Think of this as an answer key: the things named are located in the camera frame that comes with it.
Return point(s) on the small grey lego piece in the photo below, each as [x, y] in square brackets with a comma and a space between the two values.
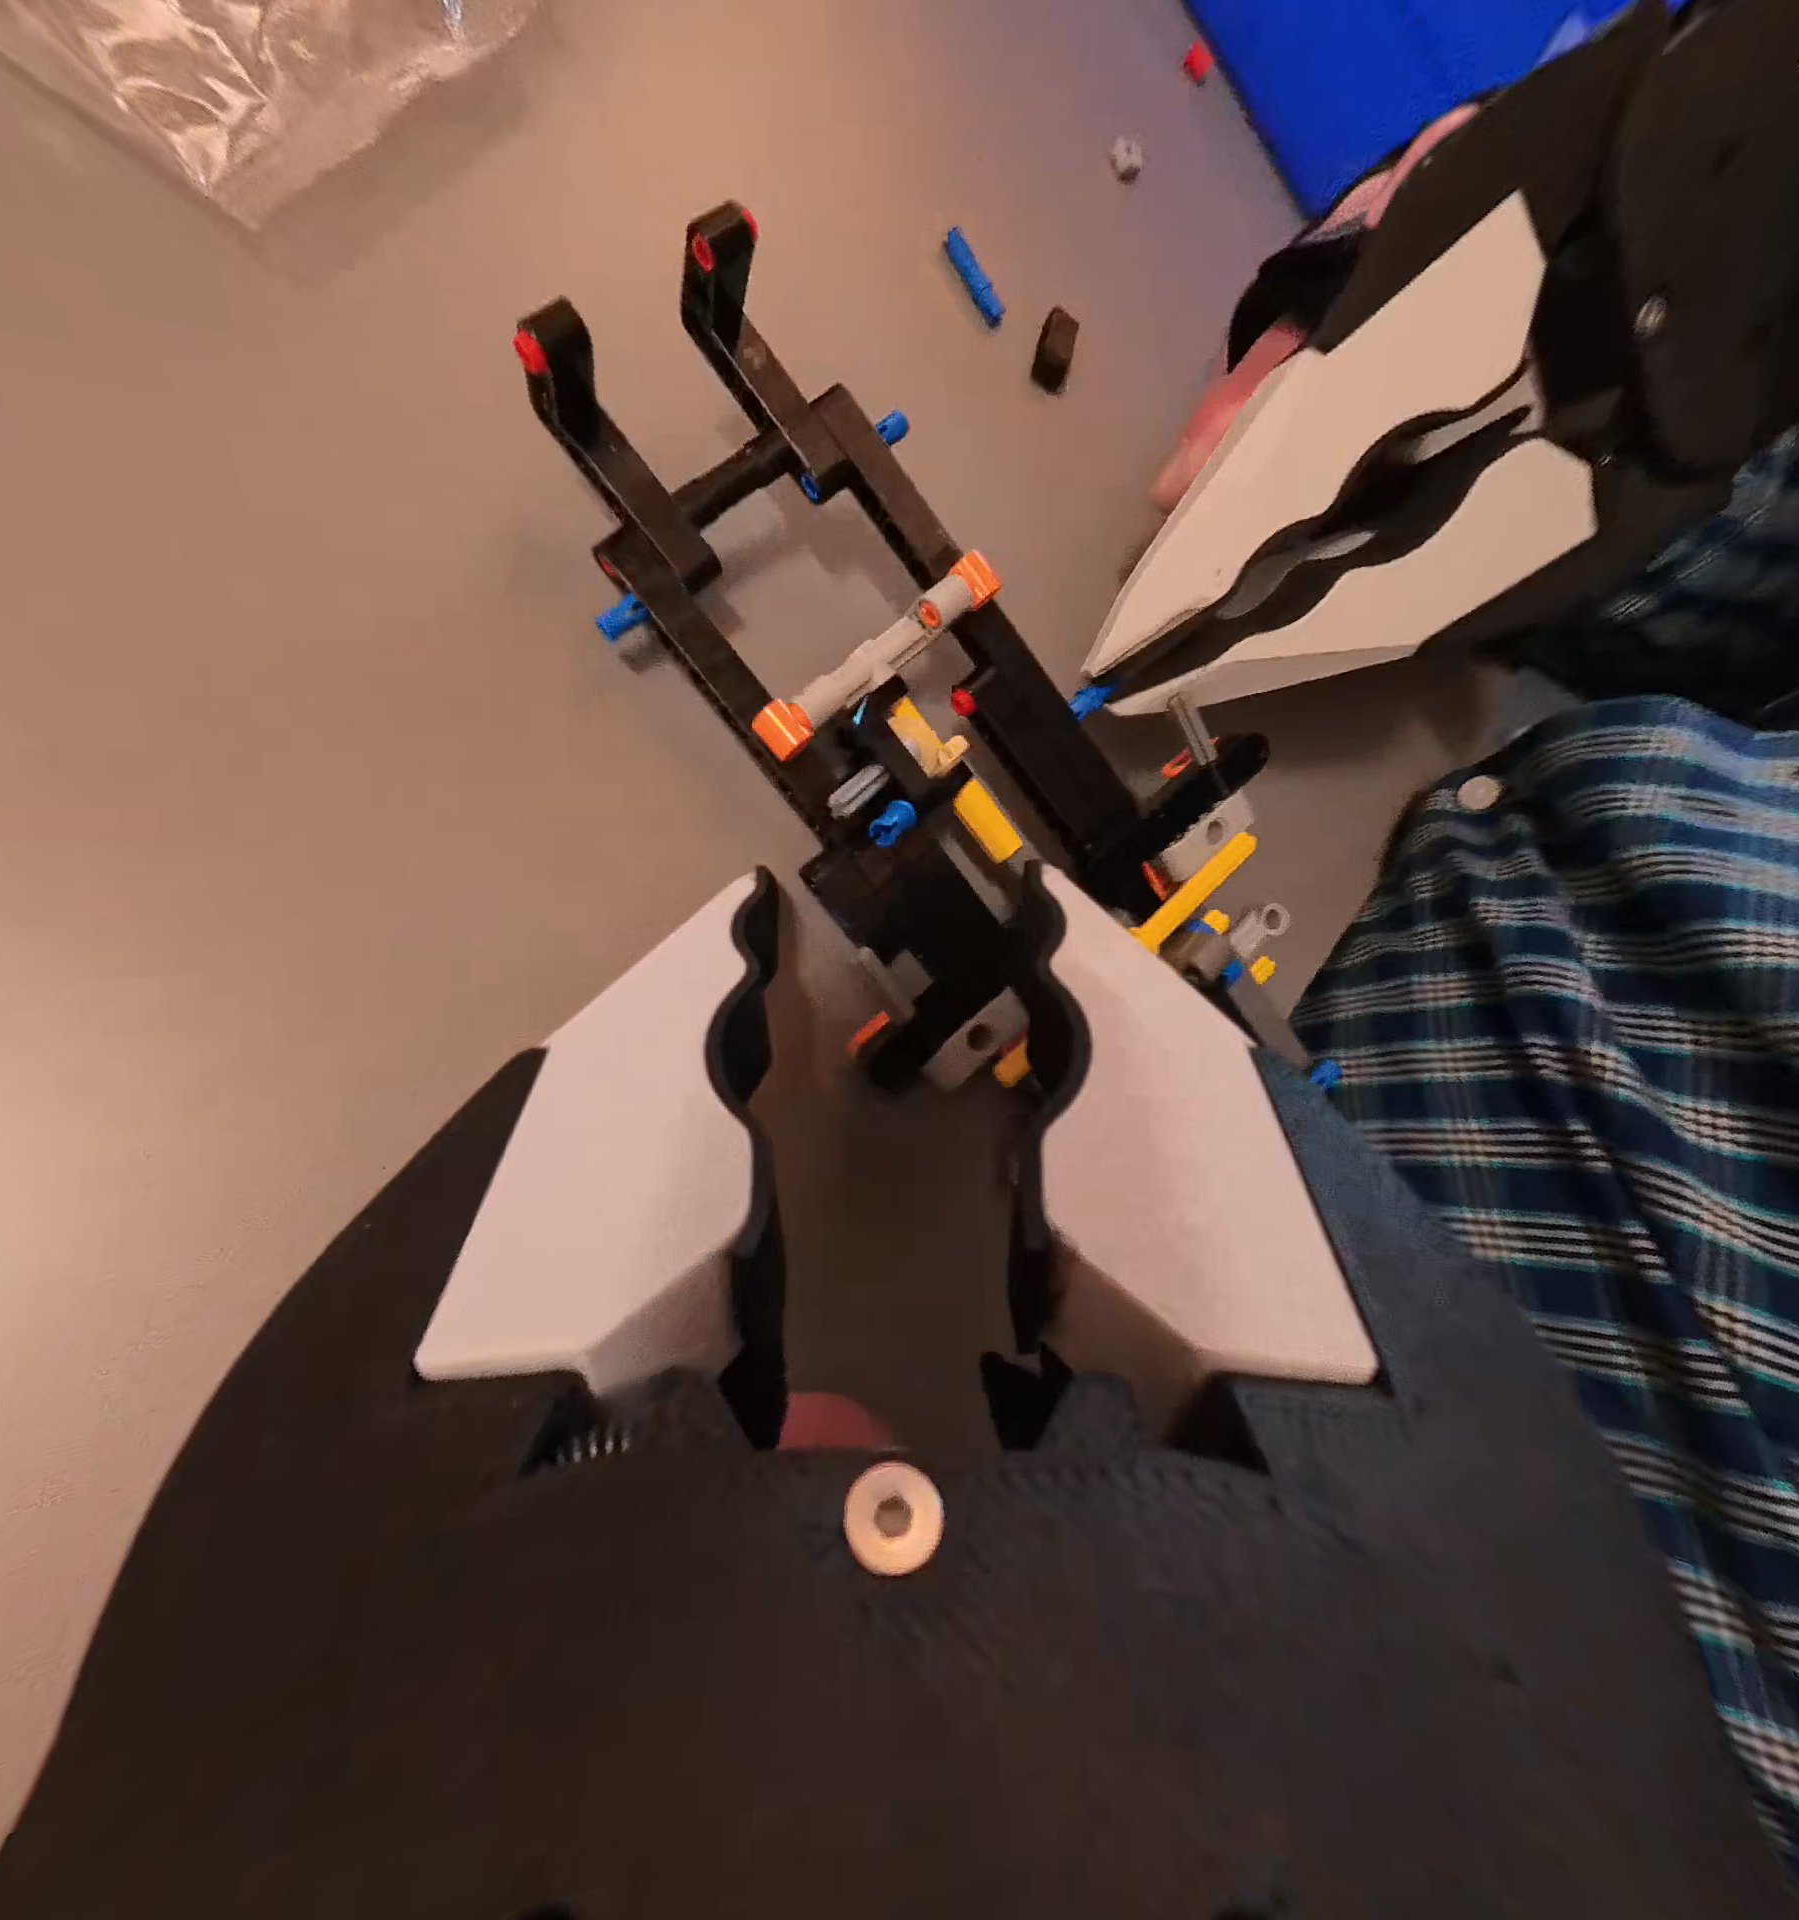
[1127, 156]

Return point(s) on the person's right hand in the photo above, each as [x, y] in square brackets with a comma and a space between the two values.
[1208, 419]

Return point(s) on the blue plaid shirt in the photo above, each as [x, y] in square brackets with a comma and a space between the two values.
[1587, 1138]

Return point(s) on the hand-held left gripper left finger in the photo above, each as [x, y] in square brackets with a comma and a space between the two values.
[617, 1185]

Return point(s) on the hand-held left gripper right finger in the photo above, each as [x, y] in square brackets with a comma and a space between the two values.
[1200, 1198]

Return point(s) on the blue lego pin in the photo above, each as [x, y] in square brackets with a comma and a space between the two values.
[977, 273]

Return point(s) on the black lego technic model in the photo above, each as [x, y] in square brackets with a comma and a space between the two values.
[658, 552]

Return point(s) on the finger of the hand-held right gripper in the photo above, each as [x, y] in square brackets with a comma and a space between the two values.
[1365, 362]
[1458, 567]

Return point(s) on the clear plastic bag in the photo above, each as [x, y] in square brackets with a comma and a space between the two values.
[284, 93]

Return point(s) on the blue box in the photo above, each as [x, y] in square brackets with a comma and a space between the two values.
[1332, 79]

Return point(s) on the small red lego piece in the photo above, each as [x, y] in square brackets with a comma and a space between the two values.
[1195, 64]

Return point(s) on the small black lego piece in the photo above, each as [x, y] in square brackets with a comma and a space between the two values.
[1055, 352]

